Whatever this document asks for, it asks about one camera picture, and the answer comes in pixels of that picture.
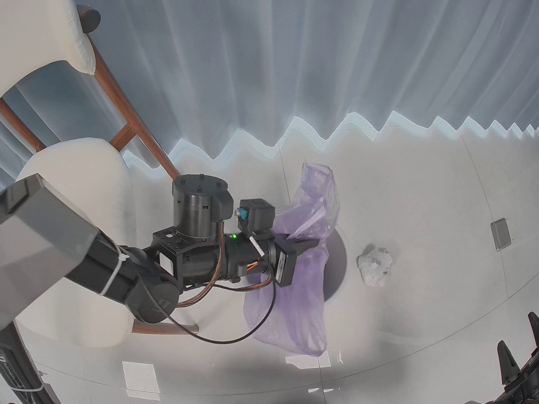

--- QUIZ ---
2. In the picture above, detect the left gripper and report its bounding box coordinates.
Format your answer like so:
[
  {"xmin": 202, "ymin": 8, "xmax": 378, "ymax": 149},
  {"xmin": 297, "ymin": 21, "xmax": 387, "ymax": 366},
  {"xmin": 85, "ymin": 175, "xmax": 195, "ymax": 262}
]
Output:
[{"xmin": 223, "ymin": 237, "xmax": 299, "ymax": 288}]

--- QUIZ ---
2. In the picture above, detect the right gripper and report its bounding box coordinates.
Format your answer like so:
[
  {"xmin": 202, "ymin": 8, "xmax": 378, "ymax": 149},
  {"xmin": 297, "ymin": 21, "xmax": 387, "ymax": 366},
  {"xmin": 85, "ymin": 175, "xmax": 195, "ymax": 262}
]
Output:
[{"xmin": 488, "ymin": 312, "xmax": 539, "ymax": 404}]

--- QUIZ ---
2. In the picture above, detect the purple plastic bag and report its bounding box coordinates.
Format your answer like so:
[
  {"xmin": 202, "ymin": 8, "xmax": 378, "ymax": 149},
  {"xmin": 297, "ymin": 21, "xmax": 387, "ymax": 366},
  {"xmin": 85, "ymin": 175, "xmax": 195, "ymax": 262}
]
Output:
[{"xmin": 243, "ymin": 162, "xmax": 341, "ymax": 357}]

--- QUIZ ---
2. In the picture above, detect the white wrapper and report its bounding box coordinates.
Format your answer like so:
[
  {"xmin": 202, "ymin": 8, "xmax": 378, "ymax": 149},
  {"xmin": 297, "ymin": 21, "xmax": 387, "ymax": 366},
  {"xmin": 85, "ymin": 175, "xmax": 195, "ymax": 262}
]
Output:
[{"xmin": 357, "ymin": 247, "xmax": 394, "ymax": 288}]

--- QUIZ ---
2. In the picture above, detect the white trash bin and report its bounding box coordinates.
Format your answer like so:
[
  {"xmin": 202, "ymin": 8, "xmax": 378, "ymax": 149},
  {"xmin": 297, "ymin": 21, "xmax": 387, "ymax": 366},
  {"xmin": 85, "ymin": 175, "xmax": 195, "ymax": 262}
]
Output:
[{"xmin": 322, "ymin": 225, "xmax": 351, "ymax": 304}]

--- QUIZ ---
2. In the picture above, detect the white cushioned wooden chair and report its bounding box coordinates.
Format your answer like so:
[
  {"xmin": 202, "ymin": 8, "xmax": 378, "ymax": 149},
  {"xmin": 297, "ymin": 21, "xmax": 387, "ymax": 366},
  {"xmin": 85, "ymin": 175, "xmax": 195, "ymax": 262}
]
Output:
[{"xmin": 0, "ymin": 0, "xmax": 199, "ymax": 349}]

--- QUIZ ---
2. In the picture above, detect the pale blue curtain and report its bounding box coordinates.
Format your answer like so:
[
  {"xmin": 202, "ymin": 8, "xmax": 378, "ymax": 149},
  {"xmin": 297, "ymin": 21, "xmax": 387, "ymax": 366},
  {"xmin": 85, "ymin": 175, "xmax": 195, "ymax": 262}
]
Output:
[{"xmin": 0, "ymin": 0, "xmax": 539, "ymax": 192}]

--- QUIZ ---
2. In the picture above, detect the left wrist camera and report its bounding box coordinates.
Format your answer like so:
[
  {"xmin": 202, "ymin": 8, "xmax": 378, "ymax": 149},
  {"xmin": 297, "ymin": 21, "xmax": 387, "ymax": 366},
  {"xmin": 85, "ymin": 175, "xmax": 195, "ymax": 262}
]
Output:
[{"xmin": 235, "ymin": 199, "xmax": 276, "ymax": 240}]

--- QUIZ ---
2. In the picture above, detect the black cable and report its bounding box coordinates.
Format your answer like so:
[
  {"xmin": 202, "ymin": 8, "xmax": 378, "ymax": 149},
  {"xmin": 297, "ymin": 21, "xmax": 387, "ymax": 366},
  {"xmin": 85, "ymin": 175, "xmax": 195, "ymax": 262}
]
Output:
[{"xmin": 160, "ymin": 247, "xmax": 278, "ymax": 344}]

